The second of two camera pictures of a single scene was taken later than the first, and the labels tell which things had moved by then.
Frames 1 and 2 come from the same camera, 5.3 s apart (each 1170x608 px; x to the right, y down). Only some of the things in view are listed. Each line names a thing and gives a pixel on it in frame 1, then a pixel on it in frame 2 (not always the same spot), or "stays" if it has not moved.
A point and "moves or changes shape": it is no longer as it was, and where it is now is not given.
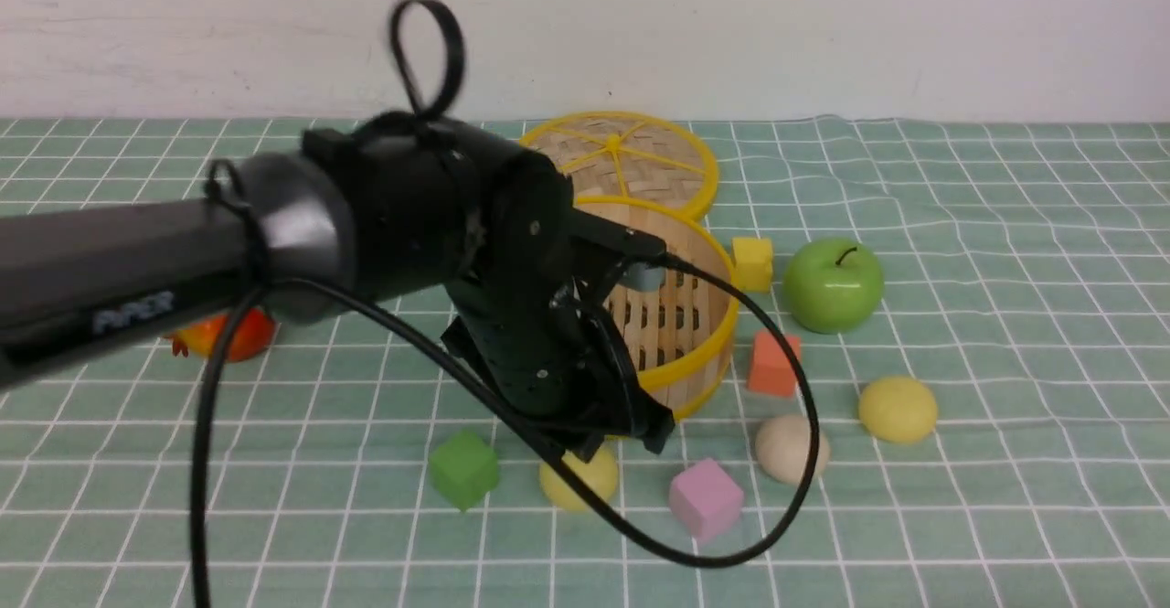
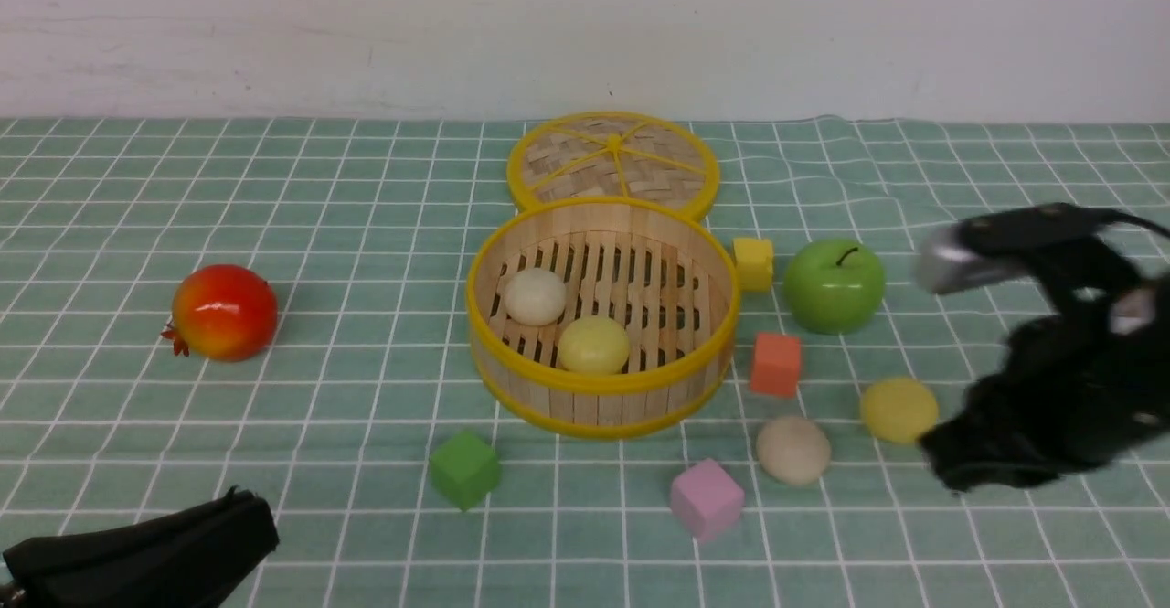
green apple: (833, 285) stays
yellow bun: (898, 410) stays
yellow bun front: (600, 474) moves or changes shape
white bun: (782, 444) stays
